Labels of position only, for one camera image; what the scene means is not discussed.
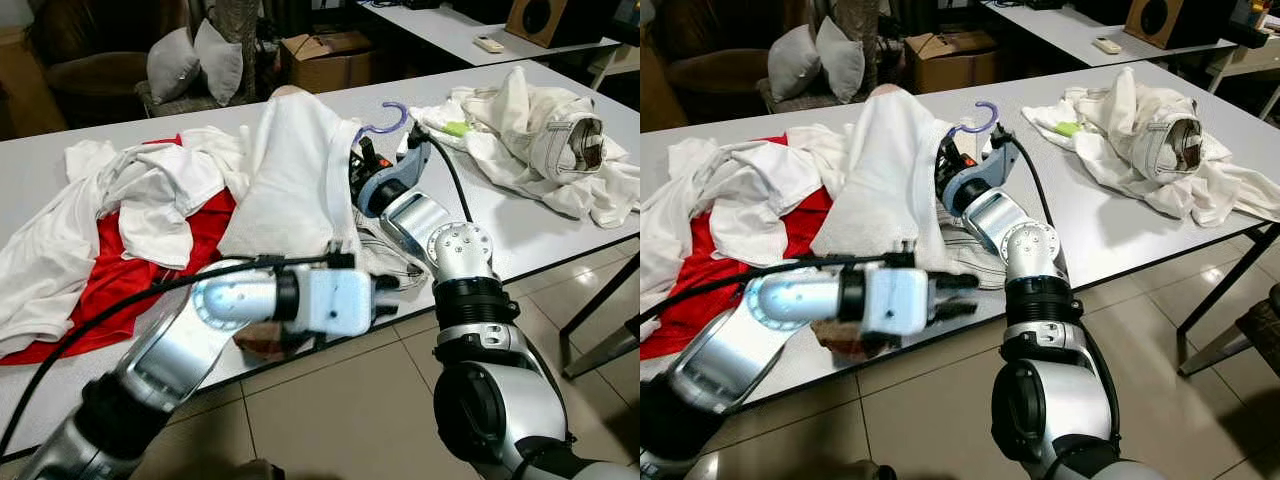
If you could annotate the white jacket grey seams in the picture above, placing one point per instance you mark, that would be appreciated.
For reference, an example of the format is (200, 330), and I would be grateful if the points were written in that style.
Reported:
(965, 255)
(372, 255)

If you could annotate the white shirt tan sleeves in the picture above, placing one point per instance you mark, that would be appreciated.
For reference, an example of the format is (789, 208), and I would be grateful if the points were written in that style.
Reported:
(295, 180)
(890, 180)

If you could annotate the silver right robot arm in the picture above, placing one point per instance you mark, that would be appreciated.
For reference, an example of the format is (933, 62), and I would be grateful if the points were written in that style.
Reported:
(500, 400)
(1050, 400)

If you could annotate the brown cardboard box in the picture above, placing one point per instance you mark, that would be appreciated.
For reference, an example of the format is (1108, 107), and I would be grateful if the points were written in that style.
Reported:
(330, 65)
(955, 65)

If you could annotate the white table black legs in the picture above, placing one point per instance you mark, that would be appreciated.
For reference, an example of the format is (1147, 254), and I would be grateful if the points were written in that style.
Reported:
(1110, 235)
(520, 240)

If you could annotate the grey pillow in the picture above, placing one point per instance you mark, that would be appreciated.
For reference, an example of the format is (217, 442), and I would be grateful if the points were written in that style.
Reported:
(794, 65)
(842, 60)
(220, 62)
(172, 68)

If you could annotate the white desk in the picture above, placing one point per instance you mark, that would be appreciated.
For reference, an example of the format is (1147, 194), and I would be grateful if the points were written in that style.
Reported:
(440, 28)
(1060, 30)

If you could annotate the cream jacket dark collar lining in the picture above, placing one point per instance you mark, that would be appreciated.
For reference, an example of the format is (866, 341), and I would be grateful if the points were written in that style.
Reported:
(520, 120)
(1130, 120)

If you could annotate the grey woven chair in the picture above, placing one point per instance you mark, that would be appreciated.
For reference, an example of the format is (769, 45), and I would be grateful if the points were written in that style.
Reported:
(790, 104)
(170, 109)

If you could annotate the white remote control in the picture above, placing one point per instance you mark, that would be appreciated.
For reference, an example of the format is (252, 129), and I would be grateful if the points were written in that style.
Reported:
(1107, 45)
(489, 44)

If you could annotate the grey robot foot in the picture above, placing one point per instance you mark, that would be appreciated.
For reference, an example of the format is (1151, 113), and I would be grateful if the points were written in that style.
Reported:
(870, 471)
(258, 470)

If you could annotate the wooden speaker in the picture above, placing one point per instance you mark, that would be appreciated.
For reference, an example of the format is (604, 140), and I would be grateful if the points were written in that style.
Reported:
(1163, 22)
(540, 22)

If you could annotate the plain white shirt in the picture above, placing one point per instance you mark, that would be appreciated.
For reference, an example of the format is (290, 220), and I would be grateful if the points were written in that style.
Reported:
(60, 250)
(690, 230)

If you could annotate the dark brown armchair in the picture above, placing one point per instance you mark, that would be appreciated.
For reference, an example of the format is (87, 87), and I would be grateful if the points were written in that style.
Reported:
(90, 75)
(710, 75)

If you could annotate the brown wooden cabinet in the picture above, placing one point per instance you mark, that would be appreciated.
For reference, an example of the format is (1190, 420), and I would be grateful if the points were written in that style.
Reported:
(650, 95)
(25, 90)

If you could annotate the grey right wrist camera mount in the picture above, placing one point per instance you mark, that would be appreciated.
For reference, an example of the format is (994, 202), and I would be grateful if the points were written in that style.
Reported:
(400, 175)
(985, 175)

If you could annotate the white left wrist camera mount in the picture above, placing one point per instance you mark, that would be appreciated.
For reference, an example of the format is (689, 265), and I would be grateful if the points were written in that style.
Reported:
(895, 300)
(335, 300)

